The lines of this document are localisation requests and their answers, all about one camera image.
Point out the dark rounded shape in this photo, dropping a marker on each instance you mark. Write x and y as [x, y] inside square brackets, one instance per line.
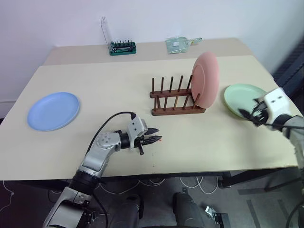
[187, 211]
[129, 211]

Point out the pink plate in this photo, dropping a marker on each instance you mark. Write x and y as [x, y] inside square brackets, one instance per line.
[206, 80]

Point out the blue plate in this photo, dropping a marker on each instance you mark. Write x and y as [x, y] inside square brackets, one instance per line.
[53, 111]

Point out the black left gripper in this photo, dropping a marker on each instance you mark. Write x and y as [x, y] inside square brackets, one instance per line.
[142, 141]

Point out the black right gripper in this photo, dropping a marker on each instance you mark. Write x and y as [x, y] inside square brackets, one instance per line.
[262, 114]

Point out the green screwdriver bit case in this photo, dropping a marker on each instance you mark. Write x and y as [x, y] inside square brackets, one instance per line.
[122, 50]

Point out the clear plastic bag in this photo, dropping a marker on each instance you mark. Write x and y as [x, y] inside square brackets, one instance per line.
[177, 45]

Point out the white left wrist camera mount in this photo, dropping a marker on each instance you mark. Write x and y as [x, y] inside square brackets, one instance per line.
[135, 126]

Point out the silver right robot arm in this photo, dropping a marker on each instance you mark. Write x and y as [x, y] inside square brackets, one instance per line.
[295, 133]

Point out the metal floor bracket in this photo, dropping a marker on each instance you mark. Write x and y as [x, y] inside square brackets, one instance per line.
[217, 217]

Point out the wooden dish rack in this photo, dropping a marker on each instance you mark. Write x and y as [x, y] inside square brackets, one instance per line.
[175, 111]

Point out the black table frame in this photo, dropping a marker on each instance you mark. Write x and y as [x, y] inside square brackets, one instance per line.
[237, 180]

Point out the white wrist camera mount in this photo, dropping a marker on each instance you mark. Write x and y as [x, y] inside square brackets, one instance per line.
[135, 126]
[276, 101]

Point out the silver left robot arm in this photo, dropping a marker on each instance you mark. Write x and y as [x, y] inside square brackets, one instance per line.
[95, 161]

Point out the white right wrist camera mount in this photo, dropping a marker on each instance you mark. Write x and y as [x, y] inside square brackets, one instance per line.
[276, 101]

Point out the green plate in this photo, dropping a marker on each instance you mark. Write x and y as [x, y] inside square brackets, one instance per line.
[240, 95]

